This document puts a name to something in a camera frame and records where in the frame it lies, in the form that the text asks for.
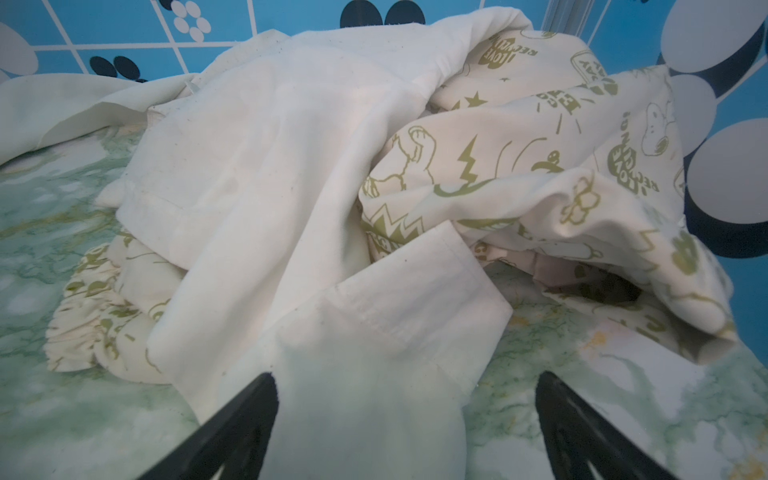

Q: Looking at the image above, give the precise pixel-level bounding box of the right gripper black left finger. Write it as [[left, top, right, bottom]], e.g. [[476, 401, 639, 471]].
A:
[[142, 372, 279, 479]]

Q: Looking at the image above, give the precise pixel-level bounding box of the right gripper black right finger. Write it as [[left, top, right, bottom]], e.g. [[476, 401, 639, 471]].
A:
[[535, 371, 675, 480]]

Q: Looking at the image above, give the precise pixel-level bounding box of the plain white cloth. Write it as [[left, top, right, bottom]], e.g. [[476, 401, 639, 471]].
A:
[[1, 7, 532, 479]]

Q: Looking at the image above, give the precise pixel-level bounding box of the cream green printed cloth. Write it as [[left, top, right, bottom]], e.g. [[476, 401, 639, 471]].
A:
[[44, 28, 738, 386]]

